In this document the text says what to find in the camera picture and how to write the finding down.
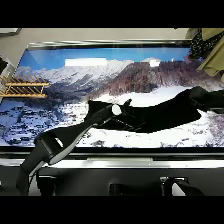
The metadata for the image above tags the olive garment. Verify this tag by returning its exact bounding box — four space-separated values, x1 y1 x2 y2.
185 28 224 78

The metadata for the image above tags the brown clothes hanger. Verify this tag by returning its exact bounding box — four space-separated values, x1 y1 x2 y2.
0 77 51 100

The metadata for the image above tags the black dotted garment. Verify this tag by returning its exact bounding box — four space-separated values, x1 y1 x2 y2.
189 29 224 60

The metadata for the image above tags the silver frame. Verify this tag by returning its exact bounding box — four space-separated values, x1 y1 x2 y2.
0 152 224 197

